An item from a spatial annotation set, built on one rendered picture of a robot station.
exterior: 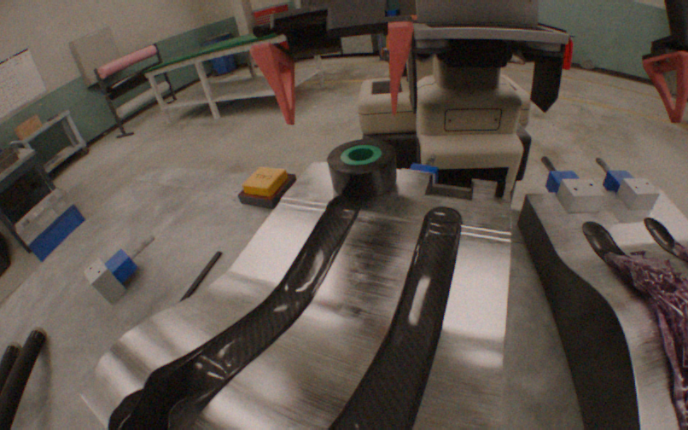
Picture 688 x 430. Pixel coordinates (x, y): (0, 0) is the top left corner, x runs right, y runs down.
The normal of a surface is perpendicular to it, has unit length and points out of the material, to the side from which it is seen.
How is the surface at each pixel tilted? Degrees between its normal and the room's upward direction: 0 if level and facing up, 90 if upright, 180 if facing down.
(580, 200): 90
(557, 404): 0
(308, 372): 28
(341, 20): 63
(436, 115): 98
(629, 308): 9
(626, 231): 0
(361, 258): 4
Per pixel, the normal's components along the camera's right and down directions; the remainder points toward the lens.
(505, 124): -0.09, 0.76
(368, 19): -0.16, 0.25
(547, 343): -0.14, -0.76
